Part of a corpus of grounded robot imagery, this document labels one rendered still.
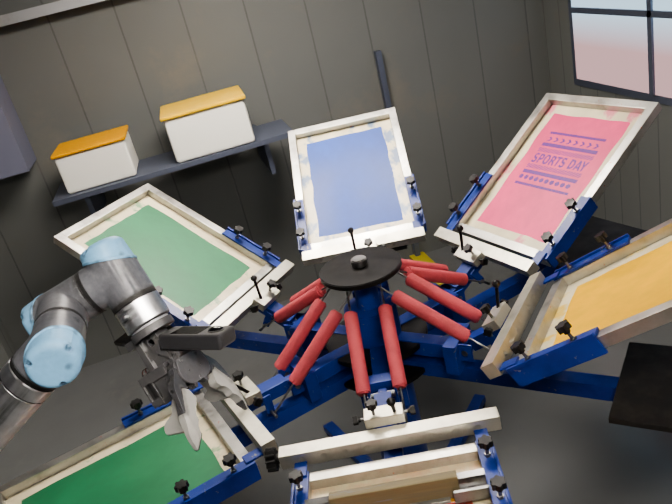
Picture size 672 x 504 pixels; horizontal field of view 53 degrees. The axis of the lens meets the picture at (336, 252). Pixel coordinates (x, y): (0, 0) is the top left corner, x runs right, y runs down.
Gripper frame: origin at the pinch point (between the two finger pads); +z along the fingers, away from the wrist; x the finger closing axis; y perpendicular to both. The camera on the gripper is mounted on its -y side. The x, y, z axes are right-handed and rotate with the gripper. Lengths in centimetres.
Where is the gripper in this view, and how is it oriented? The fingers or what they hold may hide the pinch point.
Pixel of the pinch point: (227, 427)
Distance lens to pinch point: 109.5
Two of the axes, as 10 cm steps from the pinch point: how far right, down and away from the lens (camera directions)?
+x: -3.6, 1.9, -9.2
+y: -7.6, 5.1, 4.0
